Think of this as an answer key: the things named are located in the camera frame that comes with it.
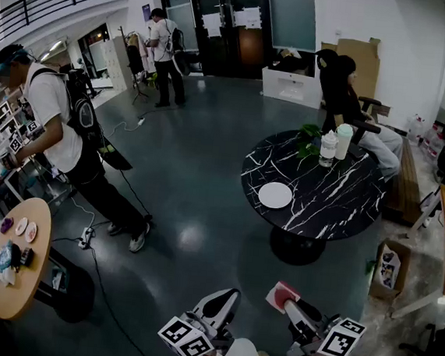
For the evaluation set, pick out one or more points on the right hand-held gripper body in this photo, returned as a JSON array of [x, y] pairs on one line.
[[340, 341]]

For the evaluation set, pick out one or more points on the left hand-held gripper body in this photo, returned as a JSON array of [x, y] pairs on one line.
[[191, 342]]

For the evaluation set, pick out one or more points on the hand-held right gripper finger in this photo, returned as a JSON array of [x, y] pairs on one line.
[[295, 312], [310, 310]]

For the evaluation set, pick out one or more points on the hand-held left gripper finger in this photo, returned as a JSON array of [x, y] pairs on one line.
[[234, 311], [199, 307]]

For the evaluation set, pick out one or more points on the red meat slice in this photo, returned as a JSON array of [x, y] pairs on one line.
[[278, 294]]

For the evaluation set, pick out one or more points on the white round plate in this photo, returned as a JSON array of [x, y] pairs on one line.
[[275, 195]]

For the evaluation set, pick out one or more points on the small pink patterned plate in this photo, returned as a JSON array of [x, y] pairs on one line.
[[21, 226], [31, 231]]

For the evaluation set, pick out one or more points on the open cardboard box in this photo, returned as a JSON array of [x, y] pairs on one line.
[[401, 269]]

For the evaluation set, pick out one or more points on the black marble round table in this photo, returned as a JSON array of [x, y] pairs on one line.
[[322, 198]]

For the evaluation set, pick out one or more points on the white power strip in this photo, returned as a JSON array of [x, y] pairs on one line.
[[141, 120], [85, 237]]

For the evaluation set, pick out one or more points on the wooden bench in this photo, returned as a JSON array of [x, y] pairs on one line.
[[406, 183]]

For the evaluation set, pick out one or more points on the clear bottle white cap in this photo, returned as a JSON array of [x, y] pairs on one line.
[[327, 150]]

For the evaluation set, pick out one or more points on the blue plant pot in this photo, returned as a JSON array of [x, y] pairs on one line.
[[316, 142]]

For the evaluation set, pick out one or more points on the green leafy plant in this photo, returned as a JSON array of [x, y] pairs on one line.
[[307, 140]]

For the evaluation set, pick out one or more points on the mint and white tumbler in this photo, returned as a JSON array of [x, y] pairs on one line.
[[343, 142]]

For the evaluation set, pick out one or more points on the round wooden table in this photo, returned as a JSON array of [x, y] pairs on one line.
[[19, 294]]

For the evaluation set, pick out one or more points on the small dark box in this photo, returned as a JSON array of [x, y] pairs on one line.
[[28, 256]]

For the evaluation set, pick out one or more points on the black pouch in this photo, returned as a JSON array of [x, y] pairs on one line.
[[16, 257]]

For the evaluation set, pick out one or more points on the white tissue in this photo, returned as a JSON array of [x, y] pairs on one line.
[[8, 278]]

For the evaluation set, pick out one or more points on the blue plastic bag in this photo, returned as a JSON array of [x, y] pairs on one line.
[[3, 258]]

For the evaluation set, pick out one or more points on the clear plastic water jug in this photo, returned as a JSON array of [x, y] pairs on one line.
[[415, 131]]

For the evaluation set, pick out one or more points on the pack of red-capped bottles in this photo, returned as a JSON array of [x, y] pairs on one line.
[[433, 142]]

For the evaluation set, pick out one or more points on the purple toy item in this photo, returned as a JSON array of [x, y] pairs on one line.
[[7, 225]]

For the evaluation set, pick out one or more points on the black backpack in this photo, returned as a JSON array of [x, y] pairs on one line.
[[177, 41], [83, 113]]

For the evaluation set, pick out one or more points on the green stool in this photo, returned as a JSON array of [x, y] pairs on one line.
[[151, 80]]

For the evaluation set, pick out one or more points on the black office chair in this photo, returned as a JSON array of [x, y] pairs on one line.
[[327, 64]]

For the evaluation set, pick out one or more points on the brown cardboard sheet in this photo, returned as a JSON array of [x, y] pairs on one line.
[[360, 65]]

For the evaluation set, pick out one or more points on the white locker cabinet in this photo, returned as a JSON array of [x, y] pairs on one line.
[[117, 65]]

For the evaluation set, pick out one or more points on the black framed glass door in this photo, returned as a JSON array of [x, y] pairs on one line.
[[223, 52]]

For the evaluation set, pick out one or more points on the brown wooden door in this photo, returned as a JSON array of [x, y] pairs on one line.
[[250, 47]]

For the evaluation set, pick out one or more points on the white paper sheet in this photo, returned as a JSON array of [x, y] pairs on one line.
[[211, 25], [246, 17]]

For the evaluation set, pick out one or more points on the frosted glass panel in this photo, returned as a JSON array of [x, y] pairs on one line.
[[292, 19]]

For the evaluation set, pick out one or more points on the purple wall poster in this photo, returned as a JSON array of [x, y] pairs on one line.
[[145, 11]]

